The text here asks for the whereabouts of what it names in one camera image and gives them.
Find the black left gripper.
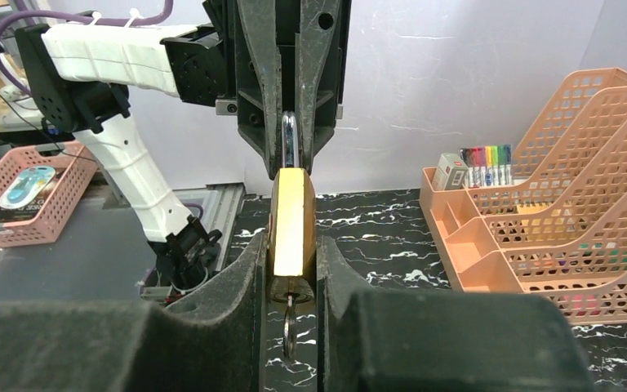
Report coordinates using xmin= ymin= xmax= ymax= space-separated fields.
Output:
xmin=161 ymin=0 xmax=351 ymax=180

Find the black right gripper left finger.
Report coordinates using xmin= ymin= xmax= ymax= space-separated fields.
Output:
xmin=0 ymin=234 xmax=266 ymax=391

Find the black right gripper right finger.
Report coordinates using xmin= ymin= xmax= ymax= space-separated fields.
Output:
xmin=316 ymin=236 xmax=594 ymax=391

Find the large brass padlock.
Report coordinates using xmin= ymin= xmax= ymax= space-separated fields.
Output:
xmin=267 ymin=110 xmax=318 ymax=363

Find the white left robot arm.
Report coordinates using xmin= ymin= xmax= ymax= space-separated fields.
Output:
xmin=16 ymin=1 xmax=351 ymax=301

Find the small white box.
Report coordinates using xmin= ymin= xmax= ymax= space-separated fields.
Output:
xmin=432 ymin=153 xmax=468 ymax=191

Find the coloured marker set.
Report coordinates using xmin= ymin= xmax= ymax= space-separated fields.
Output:
xmin=458 ymin=145 xmax=514 ymax=189

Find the orange plastic file organizer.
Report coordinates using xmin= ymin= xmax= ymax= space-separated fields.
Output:
xmin=419 ymin=68 xmax=627 ymax=325

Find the pink perforated basket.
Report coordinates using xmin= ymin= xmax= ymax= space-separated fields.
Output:
xmin=0 ymin=141 xmax=97 ymax=247

